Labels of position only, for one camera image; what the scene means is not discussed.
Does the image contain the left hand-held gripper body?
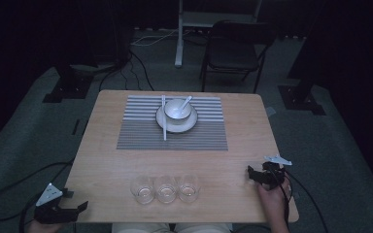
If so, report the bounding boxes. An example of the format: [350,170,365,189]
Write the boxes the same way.
[33,183,76,225]

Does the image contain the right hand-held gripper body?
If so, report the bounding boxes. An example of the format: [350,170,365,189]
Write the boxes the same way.
[260,154,293,190]

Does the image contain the person's left hand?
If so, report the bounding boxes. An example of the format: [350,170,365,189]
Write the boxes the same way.
[25,219,64,233]

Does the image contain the person's right hand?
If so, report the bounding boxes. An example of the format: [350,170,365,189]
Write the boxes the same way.
[256,178,291,216]

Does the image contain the clear glass cup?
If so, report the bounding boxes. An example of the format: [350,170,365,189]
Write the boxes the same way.
[153,175,179,205]
[176,174,202,204]
[129,175,156,206]

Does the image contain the black floor strip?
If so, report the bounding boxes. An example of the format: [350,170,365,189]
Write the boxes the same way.
[71,118,81,136]

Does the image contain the black stand base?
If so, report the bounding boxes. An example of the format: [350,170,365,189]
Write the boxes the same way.
[277,76,326,117]
[42,62,95,105]

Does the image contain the white plate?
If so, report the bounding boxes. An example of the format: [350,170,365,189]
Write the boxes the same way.
[155,104,199,134]

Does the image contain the grey striped placemat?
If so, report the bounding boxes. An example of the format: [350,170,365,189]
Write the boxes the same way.
[116,94,229,151]

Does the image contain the person's light trousers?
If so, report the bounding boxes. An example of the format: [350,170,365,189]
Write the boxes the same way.
[111,222,233,233]

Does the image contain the white spoon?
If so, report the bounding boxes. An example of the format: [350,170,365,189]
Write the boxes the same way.
[177,95,193,114]

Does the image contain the white chopstick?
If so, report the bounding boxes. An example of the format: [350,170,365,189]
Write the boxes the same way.
[162,94,168,142]

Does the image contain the white bowl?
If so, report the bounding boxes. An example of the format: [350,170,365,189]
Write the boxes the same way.
[163,98,193,125]

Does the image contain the black folding chair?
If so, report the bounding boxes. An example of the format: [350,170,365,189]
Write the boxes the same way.
[199,19,278,95]

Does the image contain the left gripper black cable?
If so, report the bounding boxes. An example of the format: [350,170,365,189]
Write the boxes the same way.
[0,158,76,233]

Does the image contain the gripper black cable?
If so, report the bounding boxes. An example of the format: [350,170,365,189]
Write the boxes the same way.
[283,168,329,233]
[0,158,76,233]

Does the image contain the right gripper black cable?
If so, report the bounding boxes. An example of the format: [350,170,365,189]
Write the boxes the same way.
[283,168,329,233]

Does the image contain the black floor cable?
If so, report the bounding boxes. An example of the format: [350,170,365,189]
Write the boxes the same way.
[98,48,155,92]

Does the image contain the white metal desk frame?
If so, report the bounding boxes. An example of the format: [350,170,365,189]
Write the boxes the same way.
[174,0,264,68]

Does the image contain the white floor cable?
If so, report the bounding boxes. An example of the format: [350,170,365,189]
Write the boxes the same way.
[130,28,193,48]

